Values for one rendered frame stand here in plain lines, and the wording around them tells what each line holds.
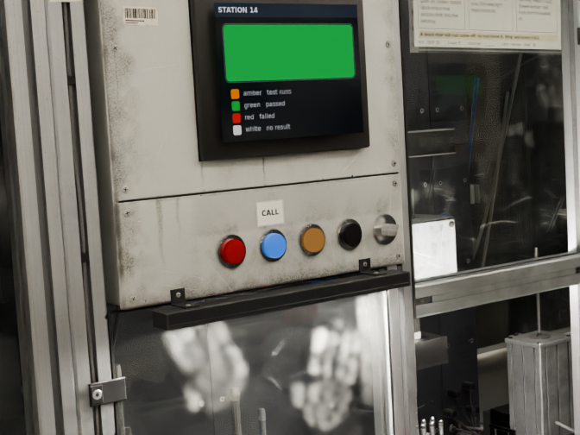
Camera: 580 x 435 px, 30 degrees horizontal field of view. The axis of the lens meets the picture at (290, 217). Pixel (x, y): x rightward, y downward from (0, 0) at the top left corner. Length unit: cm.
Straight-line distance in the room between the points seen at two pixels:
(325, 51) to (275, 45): 8
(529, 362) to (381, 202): 63
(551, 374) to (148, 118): 99
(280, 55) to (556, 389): 93
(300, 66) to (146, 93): 20
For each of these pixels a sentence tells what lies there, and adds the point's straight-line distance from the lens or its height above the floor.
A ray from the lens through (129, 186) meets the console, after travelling 122.
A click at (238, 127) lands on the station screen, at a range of 127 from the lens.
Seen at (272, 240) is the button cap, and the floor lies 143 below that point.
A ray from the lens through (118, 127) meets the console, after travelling 122.
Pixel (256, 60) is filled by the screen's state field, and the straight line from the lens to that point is 129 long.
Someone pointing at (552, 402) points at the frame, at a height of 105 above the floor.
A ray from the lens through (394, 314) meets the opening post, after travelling 147.
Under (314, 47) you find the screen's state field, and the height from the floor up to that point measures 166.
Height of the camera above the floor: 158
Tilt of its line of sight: 5 degrees down
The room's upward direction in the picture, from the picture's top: 3 degrees counter-clockwise
